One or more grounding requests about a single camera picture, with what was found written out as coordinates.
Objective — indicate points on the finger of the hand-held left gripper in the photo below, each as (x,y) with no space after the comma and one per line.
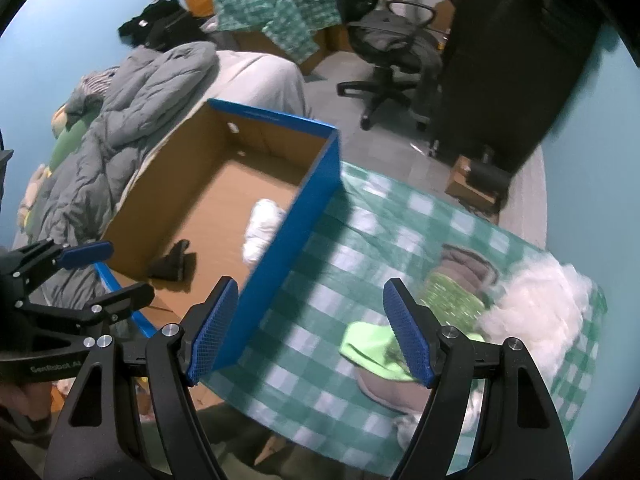
(125,297)
(85,254)

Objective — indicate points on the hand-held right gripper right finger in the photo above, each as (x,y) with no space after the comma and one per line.
(407,330)

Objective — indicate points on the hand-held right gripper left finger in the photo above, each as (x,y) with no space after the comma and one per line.
(215,325)

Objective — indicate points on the white mesh bath sponge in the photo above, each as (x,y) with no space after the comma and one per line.
(540,300)

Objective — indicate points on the blue cardboard box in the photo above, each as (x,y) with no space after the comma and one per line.
(225,185)

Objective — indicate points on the neon green sock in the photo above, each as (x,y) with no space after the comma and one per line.
(365,345)

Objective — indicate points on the green patterned sock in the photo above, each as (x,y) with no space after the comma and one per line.
(450,300)

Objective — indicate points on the black sock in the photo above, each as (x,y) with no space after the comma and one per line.
(172,262)

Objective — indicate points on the beige plush toy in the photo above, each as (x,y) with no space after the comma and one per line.
(32,190)

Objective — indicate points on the grey-brown sock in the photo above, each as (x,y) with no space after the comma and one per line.
(465,265)

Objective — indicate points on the green checkered cloth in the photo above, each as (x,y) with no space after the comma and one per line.
(280,10)
(325,285)

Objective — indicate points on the white fluffy cloth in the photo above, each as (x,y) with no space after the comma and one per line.
(262,230)

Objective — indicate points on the green pillow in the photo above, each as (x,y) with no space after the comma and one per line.
(70,140)

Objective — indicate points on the grey duvet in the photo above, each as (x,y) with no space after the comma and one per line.
(125,110)

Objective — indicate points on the small cardboard box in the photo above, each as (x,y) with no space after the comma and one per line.
(460,182)

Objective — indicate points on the striped cloth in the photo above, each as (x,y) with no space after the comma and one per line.
(97,81)

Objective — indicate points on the beige mattress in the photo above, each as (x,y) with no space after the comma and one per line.
(525,195)

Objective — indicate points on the black office chair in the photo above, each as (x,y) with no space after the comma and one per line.
(385,90)

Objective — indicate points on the grey sheeted bed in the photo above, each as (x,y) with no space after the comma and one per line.
(260,85)

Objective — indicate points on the black bag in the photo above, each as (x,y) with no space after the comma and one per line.
(160,20)

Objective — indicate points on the brown cardboard box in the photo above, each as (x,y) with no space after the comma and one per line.
(250,42)

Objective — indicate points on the black wardrobe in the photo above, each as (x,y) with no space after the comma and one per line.
(500,60)

